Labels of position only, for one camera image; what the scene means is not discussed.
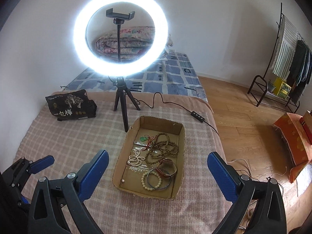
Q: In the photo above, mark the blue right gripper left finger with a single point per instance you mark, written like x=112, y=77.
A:
x=50, y=196

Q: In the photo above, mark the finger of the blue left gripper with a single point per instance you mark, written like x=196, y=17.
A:
x=41, y=164

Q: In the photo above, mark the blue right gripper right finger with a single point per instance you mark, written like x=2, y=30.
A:
x=241, y=190

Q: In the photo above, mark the brown leather wristwatch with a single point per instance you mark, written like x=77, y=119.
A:
x=166, y=168

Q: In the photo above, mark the green jade red cord pendant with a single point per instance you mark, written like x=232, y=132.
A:
x=148, y=139

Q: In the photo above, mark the cardboard box tray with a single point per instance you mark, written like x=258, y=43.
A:
x=137, y=166

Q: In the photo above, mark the black snack bag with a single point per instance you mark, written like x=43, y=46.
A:
x=71, y=106

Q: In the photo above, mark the orange cloth covered box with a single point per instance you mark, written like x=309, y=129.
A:
x=297, y=134

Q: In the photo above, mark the yellow green box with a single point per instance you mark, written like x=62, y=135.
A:
x=282, y=89

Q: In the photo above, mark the blue patterned bed sheet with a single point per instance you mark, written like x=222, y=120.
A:
x=173, y=75

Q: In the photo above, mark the black clothes rack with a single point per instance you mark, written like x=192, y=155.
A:
x=261, y=88

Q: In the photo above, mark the striped hanging towel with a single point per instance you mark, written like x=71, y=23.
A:
x=285, y=49

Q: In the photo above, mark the dark hanging clothes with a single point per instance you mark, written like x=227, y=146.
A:
x=300, y=71

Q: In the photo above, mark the folded floral quilt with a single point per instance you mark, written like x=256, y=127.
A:
x=135, y=43

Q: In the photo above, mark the black tripod stand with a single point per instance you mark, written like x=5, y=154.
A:
x=122, y=89

